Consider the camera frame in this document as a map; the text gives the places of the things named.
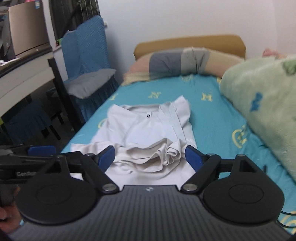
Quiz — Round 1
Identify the grey seat cushion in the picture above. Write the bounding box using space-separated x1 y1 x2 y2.
64 68 116 99

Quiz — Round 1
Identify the striped pillow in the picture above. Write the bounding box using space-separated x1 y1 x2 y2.
122 47 244 85

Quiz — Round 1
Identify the blue covered chair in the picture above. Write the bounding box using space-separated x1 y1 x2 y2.
1 99 61 144
61 15 119 124

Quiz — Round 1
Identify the tan headboard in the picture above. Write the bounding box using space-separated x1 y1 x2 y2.
133 35 246 59

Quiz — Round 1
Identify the white polo shirt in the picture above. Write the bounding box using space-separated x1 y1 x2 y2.
70 96 196 188

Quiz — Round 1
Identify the person's left hand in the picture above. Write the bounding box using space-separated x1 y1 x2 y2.
0 186 22 233

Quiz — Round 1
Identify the teal patterned bed sheet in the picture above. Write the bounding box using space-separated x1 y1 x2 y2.
63 75 295 234

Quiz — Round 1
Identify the white dark-edged table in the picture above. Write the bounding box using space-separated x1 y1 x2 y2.
1 44 83 132

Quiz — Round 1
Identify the green fleece blanket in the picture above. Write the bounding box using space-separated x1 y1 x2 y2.
220 55 295 178

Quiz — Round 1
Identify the beige refrigerator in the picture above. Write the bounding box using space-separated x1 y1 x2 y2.
1 1 51 61

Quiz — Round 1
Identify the dark window grille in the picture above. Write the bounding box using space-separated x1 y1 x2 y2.
49 0 100 41

